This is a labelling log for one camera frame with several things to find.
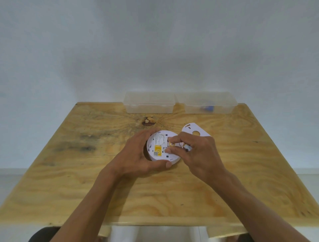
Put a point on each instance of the person's right hand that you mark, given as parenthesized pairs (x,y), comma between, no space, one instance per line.
(203,157)

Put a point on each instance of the person's left hand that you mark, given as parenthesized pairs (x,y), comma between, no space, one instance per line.
(129,159)

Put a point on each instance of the person's right thumb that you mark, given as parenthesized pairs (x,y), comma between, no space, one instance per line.
(174,150)

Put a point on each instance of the person's left thumb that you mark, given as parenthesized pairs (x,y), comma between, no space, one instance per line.
(159,165)

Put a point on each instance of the gold battery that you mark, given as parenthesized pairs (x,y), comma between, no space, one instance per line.
(172,144)

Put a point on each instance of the white round smoke detector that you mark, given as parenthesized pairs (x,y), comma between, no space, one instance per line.
(159,143)

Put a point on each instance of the person's right forearm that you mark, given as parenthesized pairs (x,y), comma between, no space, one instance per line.
(251,209)

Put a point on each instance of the person's left forearm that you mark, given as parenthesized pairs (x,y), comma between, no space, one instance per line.
(84,209)

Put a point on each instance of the white detector mounting plate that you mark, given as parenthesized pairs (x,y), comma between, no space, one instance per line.
(187,130)

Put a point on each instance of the small blue item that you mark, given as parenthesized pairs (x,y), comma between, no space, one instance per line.
(207,108)

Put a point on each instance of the clear plastic lidded box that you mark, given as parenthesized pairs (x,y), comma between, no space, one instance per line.
(149,102)
(206,101)

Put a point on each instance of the person's right leg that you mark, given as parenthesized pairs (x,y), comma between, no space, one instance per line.
(245,238)

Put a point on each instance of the person's leg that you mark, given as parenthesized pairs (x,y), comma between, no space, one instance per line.
(245,238)
(43,235)

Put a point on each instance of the person's left leg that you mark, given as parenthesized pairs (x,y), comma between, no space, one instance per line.
(43,235)

